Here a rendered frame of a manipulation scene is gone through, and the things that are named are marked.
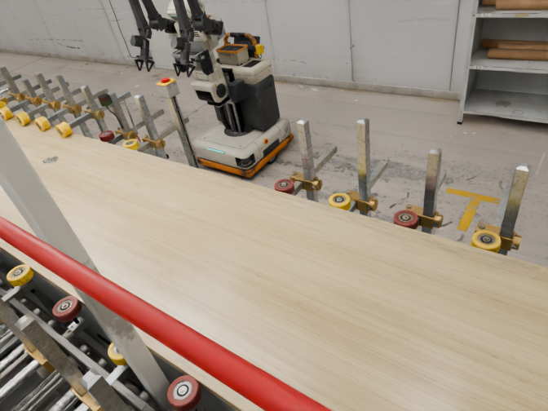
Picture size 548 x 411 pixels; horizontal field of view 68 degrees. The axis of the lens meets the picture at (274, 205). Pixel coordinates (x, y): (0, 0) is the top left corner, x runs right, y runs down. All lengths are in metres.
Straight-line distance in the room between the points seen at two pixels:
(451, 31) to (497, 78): 0.57
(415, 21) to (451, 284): 3.20
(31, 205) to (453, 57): 3.80
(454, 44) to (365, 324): 3.30
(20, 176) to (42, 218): 0.09
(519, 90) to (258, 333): 3.44
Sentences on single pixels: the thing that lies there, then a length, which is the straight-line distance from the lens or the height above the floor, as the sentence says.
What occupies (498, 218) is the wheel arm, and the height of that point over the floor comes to 0.83.
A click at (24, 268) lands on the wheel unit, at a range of 1.75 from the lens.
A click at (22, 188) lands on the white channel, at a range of 0.80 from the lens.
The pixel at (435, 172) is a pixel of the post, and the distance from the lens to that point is 1.43.
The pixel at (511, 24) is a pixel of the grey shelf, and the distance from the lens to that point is 3.99.
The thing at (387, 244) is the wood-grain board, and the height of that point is 0.90.
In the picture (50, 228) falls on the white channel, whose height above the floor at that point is 1.42.
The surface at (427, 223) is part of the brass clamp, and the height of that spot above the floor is 0.81.
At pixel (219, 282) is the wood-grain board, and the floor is 0.90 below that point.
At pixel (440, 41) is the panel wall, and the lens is 4.15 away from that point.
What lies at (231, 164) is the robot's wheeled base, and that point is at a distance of 3.32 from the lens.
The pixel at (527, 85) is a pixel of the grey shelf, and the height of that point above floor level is 0.20.
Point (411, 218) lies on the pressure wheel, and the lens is 1.44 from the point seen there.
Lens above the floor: 1.84
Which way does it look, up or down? 38 degrees down
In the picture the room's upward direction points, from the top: 12 degrees counter-clockwise
